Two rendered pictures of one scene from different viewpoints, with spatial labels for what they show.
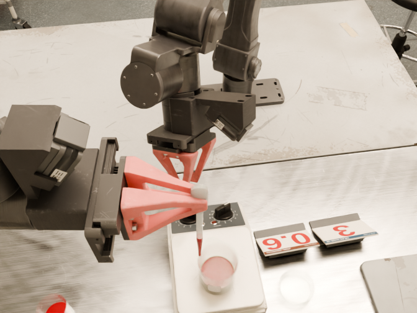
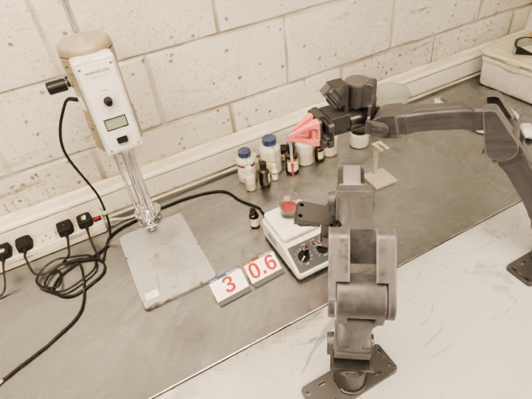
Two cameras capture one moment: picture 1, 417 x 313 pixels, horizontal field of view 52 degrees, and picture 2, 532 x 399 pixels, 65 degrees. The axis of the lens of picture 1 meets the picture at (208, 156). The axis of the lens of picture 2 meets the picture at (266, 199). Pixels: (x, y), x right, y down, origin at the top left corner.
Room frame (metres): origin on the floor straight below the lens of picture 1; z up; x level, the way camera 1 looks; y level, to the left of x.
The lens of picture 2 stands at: (1.00, -0.29, 1.77)
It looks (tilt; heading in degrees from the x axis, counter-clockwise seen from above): 41 degrees down; 165
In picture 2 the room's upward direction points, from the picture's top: 7 degrees counter-clockwise
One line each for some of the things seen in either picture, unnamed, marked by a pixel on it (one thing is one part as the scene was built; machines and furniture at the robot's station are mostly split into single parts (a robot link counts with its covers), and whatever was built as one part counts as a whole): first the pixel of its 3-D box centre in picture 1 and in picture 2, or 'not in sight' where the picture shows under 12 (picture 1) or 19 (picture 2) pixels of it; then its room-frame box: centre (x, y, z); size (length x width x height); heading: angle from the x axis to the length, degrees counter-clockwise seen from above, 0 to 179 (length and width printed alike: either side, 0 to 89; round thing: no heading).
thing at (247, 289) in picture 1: (215, 268); (292, 218); (0.23, -0.01, 0.98); 0.12 x 0.12 x 0.01; 8
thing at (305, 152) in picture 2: not in sight; (304, 148); (-0.11, 0.17, 0.95); 0.06 x 0.06 x 0.11
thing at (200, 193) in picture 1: (199, 199); not in sight; (0.20, 0.01, 1.23); 0.01 x 0.01 x 0.04; 0
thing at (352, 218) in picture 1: (342, 228); (229, 286); (0.32, -0.23, 0.92); 0.09 x 0.06 x 0.04; 101
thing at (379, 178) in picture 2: not in sight; (381, 163); (0.09, 0.35, 0.96); 0.08 x 0.08 x 0.13; 6
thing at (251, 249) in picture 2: (295, 287); (251, 251); (0.22, -0.14, 0.91); 0.06 x 0.06 x 0.02
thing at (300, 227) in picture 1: (285, 238); (263, 267); (0.30, -0.13, 0.92); 0.09 x 0.06 x 0.04; 101
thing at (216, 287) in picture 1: (216, 267); (289, 204); (0.21, -0.01, 1.02); 0.06 x 0.05 x 0.08; 18
